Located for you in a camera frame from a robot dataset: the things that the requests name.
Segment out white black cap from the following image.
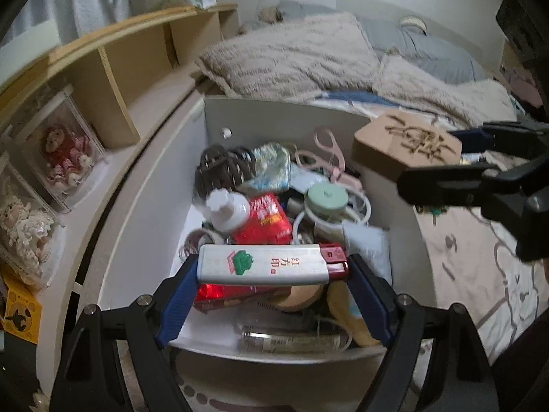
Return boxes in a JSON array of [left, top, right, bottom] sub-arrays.
[[398, 15, 428, 35]]

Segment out white doll in clear case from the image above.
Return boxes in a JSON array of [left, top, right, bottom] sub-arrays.
[[0, 154, 65, 288]]

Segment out clear plastic tube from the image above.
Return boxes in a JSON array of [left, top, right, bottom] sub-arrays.
[[240, 324, 353, 353]]

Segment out carved wooden block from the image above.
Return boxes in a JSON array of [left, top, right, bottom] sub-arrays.
[[352, 111, 463, 181]]

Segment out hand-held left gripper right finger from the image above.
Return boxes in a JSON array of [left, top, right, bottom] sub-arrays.
[[347, 254, 500, 412]]

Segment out grey curtain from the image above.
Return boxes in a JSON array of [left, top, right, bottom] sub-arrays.
[[0, 0, 130, 48]]

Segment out blue bed sheet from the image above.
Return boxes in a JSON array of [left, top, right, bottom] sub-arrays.
[[317, 90, 400, 108]]

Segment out mint green round container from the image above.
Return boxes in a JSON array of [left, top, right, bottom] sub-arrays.
[[305, 184, 349, 220]]

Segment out yellow printed card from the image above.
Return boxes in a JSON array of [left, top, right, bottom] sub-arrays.
[[0, 275, 44, 344]]

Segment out red snack packet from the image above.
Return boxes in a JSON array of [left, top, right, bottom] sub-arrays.
[[234, 193, 293, 245]]

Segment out white plastic bottle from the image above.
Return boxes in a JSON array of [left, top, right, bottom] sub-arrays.
[[206, 190, 250, 232]]

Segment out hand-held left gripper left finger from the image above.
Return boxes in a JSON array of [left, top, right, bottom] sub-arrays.
[[49, 257, 202, 412]]

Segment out white lighter-shaped box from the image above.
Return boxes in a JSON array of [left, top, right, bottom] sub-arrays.
[[196, 244, 349, 286]]

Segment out red doll in clear case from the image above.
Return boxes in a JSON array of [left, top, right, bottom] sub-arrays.
[[17, 90, 108, 214]]

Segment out beige round wooden box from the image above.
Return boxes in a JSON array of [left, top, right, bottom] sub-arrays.
[[279, 285, 323, 310]]

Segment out small plush toy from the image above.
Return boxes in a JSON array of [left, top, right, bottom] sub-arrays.
[[257, 6, 284, 25]]

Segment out pile of pink clothes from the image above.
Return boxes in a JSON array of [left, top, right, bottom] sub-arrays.
[[506, 69, 541, 104]]

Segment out brown hair claw clip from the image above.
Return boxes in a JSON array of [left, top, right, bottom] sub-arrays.
[[195, 146, 258, 194]]

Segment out grey headboard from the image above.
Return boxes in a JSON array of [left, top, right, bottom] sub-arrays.
[[337, 0, 507, 70]]

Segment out wooden shelf unit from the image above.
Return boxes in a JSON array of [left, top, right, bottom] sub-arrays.
[[0, 3, 239, 151]]

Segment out beige knitted blanket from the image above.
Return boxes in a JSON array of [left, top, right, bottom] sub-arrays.
[[195, 11, 383, 100]]

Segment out white plastic ring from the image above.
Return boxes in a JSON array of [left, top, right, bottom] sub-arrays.
[[294, 197, 372, 245]]

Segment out grey pillow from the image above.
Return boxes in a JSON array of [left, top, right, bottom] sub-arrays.
[[277, 0, 340, 18]]

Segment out white storage box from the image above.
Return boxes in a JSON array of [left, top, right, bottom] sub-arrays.
[[96, 94, 439, 364]]

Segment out pink scissors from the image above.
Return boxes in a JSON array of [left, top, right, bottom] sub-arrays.
[[296, 128, 363, 190]]

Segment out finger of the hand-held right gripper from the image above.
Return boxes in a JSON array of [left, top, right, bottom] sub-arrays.
[[397, 165, 522, 209], [448, 122, 549, 155]]

